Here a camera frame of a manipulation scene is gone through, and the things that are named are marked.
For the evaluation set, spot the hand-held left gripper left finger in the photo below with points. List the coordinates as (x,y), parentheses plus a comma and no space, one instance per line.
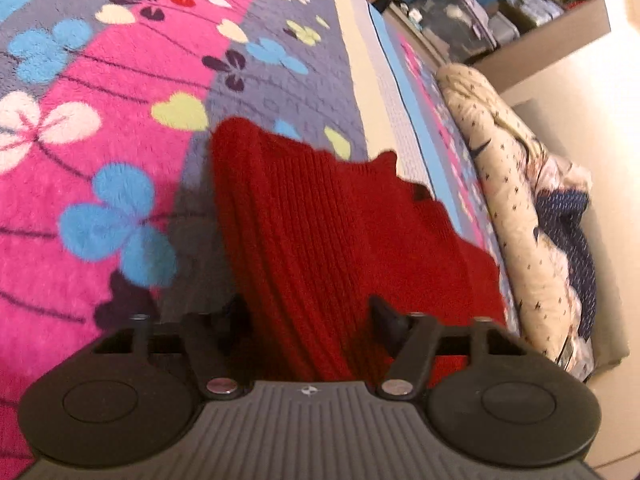
(230,327)

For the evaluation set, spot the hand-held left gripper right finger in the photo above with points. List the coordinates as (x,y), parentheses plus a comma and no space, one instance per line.
(382,317)

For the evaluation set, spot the red knit sweater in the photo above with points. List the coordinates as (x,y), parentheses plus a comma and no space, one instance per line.
(310,220)

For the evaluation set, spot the floral fleece blanket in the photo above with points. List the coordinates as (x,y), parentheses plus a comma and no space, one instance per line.
(75,260)

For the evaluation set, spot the beige patterned quilt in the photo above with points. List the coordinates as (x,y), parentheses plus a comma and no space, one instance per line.
(505,185)

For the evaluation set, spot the navy dotted cloth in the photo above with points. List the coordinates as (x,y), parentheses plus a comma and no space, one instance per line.
(570,240)

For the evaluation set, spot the grey storage bag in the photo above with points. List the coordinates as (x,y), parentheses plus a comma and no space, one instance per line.
(460,20)

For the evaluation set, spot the wooden shelf unit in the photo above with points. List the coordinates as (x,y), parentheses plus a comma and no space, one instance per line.
(565,35)

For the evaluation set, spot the pile of white packets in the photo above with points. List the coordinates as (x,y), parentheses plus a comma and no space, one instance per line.
(530,2)

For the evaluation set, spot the wooden bed frame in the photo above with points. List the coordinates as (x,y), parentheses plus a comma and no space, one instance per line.
(400,12)

